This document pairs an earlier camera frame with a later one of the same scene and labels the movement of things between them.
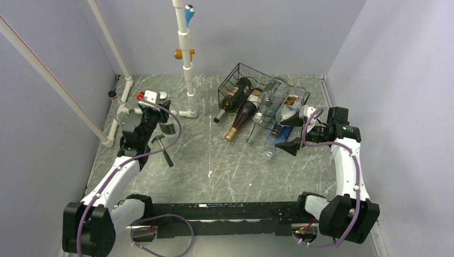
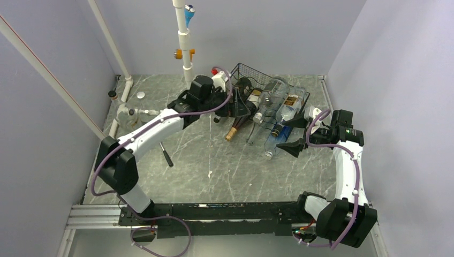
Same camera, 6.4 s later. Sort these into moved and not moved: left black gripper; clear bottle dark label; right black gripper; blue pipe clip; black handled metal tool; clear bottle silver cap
Moved: clear bottle silver cap; left black gripper
Not moved: blue pipe clip; right black gripper; clear bottle dark label; black handled metal tool
